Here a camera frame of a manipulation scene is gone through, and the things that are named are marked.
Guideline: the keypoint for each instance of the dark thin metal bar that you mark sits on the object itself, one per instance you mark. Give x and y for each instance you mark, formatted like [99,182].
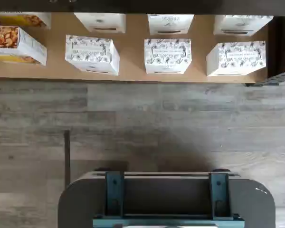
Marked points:
[67,156]

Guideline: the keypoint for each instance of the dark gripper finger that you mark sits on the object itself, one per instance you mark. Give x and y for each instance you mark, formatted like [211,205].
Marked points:
[114,194]
[219,194]

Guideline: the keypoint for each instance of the black metal shelving rack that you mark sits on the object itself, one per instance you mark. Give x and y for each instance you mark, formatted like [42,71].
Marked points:
[156,6]

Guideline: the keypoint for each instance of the brown fibreboard shelf board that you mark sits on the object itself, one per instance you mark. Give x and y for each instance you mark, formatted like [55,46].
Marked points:
[133,78]

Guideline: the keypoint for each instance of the white floral printed box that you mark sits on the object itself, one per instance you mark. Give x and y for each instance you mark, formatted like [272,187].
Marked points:
[171,23]
[242,25]
[102,22]
[90,52]
[240,57]
[167,54]

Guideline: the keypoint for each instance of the white granola box yellow label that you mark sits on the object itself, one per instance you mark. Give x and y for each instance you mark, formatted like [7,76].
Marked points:
[14,40]
[33,20]

